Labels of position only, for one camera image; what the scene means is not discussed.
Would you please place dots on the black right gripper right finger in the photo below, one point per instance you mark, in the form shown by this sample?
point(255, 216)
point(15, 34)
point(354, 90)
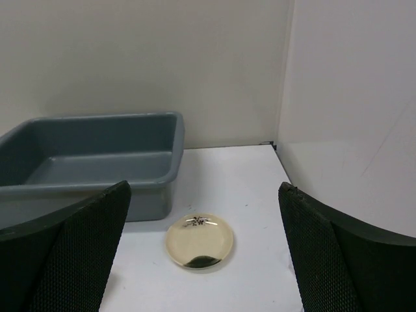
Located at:
point(342, 263)

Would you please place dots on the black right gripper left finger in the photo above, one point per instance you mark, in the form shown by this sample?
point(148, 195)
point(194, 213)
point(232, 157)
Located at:
point(62, 261)

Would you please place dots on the cream gold round plate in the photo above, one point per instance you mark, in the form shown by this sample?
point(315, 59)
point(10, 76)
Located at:
point(199, 241)

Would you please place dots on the grey plastic bin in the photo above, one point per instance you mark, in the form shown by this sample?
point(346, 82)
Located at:
point(51, 163)

